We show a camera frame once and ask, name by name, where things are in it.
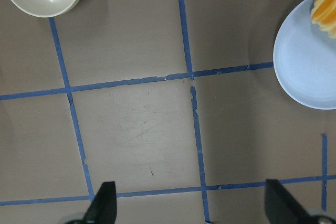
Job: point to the striped orange bread roll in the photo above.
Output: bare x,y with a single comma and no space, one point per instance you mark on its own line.
323,15

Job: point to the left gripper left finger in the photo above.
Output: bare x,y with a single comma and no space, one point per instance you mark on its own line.
103,209

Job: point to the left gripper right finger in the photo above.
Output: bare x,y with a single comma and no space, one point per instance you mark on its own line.
282,207

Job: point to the blue plate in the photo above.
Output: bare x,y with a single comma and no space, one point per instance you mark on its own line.
304,59

